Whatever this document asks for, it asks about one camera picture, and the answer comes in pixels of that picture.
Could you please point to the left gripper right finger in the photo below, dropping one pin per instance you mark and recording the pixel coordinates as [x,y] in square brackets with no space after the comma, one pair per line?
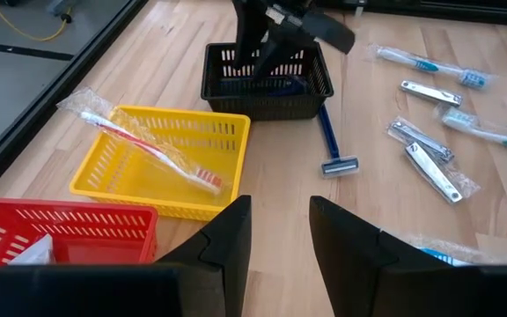
[350,251]

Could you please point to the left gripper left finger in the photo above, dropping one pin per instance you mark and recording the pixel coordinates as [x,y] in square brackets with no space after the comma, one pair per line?
[231,246]

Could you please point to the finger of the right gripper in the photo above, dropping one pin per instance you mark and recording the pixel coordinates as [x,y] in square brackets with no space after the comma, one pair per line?
[280,50]
[249,35]

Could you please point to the blue disposable razor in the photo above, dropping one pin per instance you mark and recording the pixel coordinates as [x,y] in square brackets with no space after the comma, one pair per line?
[329,136]
[288,88]

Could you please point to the black plastic basket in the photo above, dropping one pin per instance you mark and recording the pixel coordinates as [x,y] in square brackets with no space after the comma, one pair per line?
[262,108]

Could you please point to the blue toothbrush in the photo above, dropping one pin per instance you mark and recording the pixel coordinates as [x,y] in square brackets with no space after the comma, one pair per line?
[443,257]
[425,66]

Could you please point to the silver nail clipper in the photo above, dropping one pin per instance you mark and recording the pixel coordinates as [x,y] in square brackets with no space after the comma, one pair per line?
[431,93]
[434,172]
[421,140]

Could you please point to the red toothbrush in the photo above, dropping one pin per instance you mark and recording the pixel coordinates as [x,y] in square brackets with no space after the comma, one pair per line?
[148,151]

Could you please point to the green toothbrush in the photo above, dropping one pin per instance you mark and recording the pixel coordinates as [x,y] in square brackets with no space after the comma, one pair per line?
[478,132]

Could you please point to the white blue toothpaste tube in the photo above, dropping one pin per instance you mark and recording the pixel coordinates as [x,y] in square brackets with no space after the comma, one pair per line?
[38,255]

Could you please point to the yellow plastic basket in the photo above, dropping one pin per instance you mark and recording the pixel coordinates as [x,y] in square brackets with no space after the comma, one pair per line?
[117,189]

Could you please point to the red plastic basket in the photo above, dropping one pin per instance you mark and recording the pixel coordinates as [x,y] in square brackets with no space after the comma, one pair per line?
[95,246]

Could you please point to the grey desk leg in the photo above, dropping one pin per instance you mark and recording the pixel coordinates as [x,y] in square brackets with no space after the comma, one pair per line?
[60,5]

